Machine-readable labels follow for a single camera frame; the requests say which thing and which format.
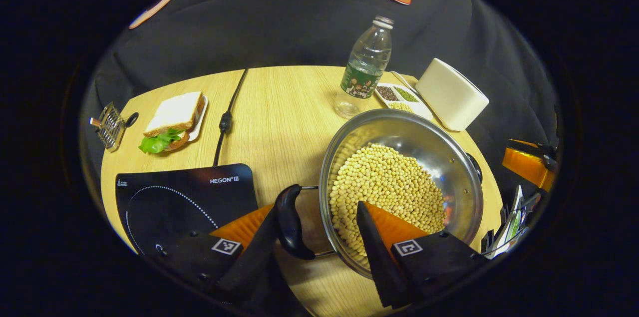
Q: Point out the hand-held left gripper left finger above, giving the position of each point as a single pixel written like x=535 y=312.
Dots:
x=254 y=252

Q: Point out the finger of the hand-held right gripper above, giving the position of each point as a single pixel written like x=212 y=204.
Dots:
x=524 y=164

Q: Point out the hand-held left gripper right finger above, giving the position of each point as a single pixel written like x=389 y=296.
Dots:
x=374 y=252

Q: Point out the pile of soybeans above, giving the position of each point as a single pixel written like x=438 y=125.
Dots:
x=384 y=182

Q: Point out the stainless steel pot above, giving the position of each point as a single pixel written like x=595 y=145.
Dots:
x=424 y=132

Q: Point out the black induction cooktop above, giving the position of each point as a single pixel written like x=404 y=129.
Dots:
x=164 y=197

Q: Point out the white rounded container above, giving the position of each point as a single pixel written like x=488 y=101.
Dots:
x=449 y=95

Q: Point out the white divided grain dish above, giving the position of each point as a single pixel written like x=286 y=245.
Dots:
x=387 y=93

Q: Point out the sandwich with lettuce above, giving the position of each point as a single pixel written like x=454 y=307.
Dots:
x=174 y=112

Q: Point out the black round table grommet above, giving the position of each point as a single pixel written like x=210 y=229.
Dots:
x=132 y=119

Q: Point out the clear plastic water bottle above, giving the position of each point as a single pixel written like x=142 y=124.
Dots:
x=367 y=62

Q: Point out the small bottle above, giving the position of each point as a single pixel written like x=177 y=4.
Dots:
x=94 y=121

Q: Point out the black backdrop cloth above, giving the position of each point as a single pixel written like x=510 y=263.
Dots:
x=299 y=22

